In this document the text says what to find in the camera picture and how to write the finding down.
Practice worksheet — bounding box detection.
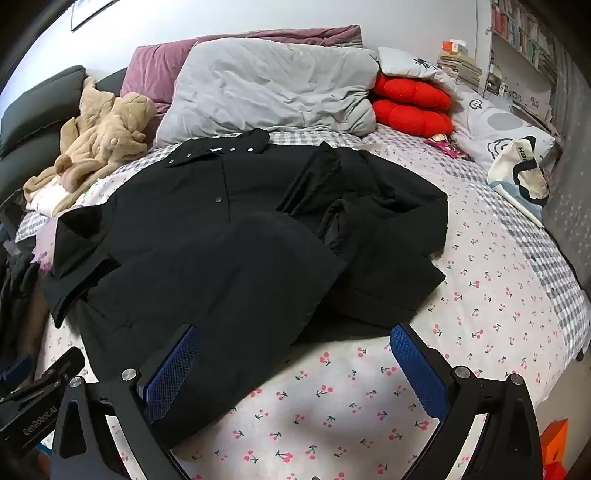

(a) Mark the white bookshelf with books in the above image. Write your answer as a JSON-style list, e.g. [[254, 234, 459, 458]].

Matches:
[[480, 0, 566, 121]]

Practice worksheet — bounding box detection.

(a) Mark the red cushion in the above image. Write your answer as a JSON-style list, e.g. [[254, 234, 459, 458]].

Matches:
[[372, 99, 455, 137], [373, 73, 451, 112]]

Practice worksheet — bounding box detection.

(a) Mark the dark clothing pile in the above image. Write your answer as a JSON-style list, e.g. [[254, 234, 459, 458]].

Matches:
[[0, 251, 47, 370]]

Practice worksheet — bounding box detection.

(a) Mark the cherry-print bed sheet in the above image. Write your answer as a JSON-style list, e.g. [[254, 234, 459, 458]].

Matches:
[[14, 124, 591, 480]]

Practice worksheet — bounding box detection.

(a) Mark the pink snack packet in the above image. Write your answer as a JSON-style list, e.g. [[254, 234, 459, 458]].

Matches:
[[427, 133, 472, 161]]

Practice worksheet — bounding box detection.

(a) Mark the black coat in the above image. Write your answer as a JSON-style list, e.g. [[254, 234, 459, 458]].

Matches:
[[44, 129, 450, 450]]

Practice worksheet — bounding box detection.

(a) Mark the beige quilted garment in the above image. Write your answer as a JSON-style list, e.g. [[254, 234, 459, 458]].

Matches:
[[23, 76, 158, 215]]

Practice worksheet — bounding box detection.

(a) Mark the stack of books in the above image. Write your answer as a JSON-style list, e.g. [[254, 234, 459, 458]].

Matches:
[[436, 48, 483, 88]]

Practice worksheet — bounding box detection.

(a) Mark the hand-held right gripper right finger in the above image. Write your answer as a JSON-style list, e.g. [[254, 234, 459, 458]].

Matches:
[[389, 322, 543, 480]]

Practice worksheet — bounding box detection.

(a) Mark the white pillow with grey dots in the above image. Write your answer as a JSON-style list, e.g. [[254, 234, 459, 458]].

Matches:
[[450, 88, 557, 171]]

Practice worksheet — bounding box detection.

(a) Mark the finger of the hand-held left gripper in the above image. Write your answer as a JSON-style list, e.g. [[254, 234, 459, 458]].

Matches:
[[28, 347, 86, 402]]

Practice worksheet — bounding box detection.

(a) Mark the white and pink garment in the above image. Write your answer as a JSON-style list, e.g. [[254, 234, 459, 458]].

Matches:
[[23, 185, 63, 217]]

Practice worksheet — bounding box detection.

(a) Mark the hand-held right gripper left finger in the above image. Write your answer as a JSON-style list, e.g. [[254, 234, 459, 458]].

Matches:
[[51, 323, 201, 480]]

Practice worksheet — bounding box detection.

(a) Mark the purple quilt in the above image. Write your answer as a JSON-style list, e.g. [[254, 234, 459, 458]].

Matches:
[[120, 25, 363, 121]]

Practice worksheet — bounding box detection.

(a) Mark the grey duvet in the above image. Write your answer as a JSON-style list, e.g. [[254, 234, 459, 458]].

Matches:
[[154, 38, 379, 148]]

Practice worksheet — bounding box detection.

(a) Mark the dark grey padded headboard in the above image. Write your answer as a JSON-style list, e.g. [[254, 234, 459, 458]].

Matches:
[[0, 65, 130, 208]]

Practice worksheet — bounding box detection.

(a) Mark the white pillow with black print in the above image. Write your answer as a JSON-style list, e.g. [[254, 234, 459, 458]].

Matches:
[[376, 46, 462, 93]]

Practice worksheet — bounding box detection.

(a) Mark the framed wall picture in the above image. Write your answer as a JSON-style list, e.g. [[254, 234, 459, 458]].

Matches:
[[70, 0, 116, 32]]

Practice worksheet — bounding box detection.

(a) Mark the white tote bag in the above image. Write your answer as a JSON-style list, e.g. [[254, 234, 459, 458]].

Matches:
[[488, 136, 551, 227]]

